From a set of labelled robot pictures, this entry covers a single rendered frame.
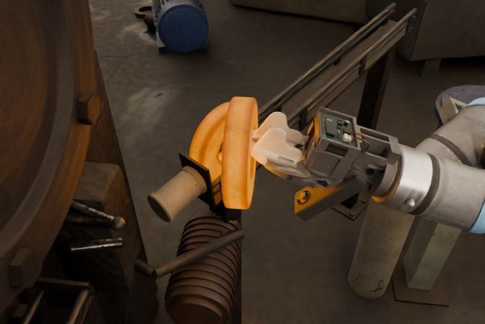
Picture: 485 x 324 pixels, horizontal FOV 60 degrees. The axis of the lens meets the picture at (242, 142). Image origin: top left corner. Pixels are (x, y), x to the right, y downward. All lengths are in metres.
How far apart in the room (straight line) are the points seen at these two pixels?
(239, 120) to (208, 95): 1.68
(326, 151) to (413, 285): 0.99
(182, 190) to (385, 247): 0.68
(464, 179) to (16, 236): 0.53
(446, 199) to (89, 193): 0.48
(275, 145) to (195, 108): 1.58
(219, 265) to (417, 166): 0.42
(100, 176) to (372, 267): 0.90
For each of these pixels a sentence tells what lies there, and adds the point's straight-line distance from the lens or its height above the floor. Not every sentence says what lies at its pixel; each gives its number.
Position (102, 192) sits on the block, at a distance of 0.61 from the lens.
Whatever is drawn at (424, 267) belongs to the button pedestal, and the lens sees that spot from 1.42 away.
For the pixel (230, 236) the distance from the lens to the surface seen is 0.83.
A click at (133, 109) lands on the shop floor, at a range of 2.17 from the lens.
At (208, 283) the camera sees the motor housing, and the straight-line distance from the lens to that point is 0.82.
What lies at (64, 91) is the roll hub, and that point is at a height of 1.05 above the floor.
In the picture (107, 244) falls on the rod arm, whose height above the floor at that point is 0.87.
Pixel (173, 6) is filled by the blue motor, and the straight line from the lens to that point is 2.41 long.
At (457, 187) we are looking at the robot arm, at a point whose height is 0.82.
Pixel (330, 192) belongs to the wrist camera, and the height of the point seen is 0.79.
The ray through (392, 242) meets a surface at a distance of 1.23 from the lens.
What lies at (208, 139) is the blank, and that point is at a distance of 0.73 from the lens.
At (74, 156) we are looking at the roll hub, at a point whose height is 1.01.
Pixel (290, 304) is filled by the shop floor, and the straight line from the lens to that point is 1.41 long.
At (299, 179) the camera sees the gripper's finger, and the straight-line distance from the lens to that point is 0.56.
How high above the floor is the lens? 1.22
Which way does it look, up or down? 40 degrees down
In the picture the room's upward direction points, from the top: straight up
